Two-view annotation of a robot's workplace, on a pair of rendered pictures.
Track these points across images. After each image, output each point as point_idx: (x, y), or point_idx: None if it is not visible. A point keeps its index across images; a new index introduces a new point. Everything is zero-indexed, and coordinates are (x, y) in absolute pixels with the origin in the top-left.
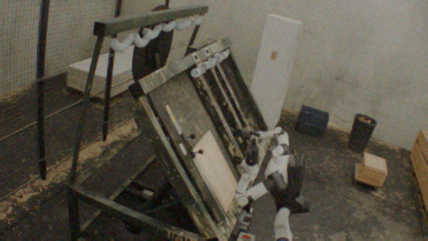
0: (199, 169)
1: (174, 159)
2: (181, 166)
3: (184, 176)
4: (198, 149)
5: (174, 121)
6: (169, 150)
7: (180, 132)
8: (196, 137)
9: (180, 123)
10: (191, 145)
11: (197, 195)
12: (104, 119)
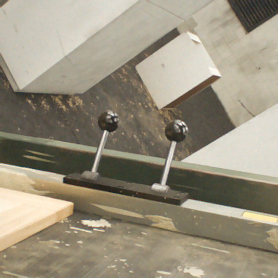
0: (26, 169)
1: (176, 162)
2: (135, 158)
3: (115, 152)
4: (18, 215)
5: (247, 213)
6: (209, 167)
7: (191, 202)
8: (26, 260)
9: (183, 261)
10: (68, 230)
11: (38, 141)
12: None
